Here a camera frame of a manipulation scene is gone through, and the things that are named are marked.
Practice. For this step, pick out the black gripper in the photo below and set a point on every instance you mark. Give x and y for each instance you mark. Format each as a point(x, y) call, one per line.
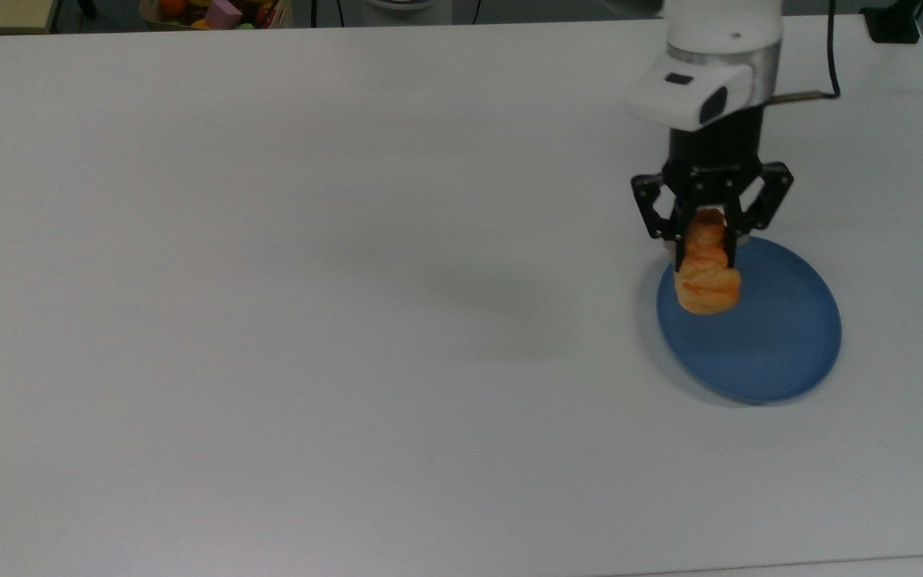
point(716, 152)

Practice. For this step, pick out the golden brown bread roll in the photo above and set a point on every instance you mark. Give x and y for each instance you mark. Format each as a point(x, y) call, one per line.
point(706, 280)

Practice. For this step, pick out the blue round plate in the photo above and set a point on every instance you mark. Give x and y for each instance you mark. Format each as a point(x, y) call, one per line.
point(782, 344)

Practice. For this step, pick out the black table clamp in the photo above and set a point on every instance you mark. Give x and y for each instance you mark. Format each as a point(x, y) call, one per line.
point(892, 26)

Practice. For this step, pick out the basket of toy fruit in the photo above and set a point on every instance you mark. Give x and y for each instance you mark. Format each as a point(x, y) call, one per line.
point(263, 16)

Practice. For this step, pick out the pink toy block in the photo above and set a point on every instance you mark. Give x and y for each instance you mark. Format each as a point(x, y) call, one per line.
point(223, 14)

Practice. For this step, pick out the orange toy fruit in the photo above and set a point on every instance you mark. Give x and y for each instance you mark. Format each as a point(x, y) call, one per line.
point(172, 7)

